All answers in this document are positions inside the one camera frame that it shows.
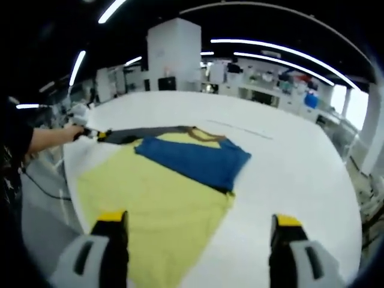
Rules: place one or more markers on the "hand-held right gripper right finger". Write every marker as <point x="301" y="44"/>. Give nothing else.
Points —
<point x="300" y="258"/>

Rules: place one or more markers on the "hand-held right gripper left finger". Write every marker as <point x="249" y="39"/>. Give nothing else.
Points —
<point x="90" y="255"/>

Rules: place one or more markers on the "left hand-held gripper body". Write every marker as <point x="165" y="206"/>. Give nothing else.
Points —
<point x="78" y="117"/>

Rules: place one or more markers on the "yellow blue grey garment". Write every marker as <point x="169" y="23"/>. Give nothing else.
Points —
<point x="156" y="192"/>

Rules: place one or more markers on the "person's left hand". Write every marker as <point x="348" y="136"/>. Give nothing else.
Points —
<point x="73" y="132"/>

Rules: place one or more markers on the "white cabinet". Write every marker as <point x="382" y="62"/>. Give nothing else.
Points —
<point x="105" y="85"/>

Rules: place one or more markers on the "white ceiling light strip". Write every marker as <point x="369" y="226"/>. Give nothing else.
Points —
<point x="27" y="106"/>
<point x="77" y="68"/>
<point x="111" y="11"/>
<point x="279" y="60"/>
<point x="133" y="60"/>
<point x="279" y="45"/>
<point x="207" y="53"/>

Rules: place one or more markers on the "person's black printed shirt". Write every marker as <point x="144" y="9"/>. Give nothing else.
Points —
<point x="12" y="168"/>

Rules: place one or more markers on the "black square panel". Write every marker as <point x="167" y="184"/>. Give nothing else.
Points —
<point x="166" y="84"/>

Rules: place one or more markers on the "white square column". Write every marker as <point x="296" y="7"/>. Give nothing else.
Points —
<point x="174" y="51"/>

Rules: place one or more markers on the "white slim pillar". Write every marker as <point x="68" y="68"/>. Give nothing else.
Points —
<point x="375" y="129"/>

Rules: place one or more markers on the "blue container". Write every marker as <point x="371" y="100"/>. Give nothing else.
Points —
<point x="310" y="100"/>

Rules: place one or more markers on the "bright window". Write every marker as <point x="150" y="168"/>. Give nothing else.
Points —
<point x="349" y="108"/>

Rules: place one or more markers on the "white cluttered shelving unit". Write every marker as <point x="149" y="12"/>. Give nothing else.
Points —
<point x="264" y="84"/>

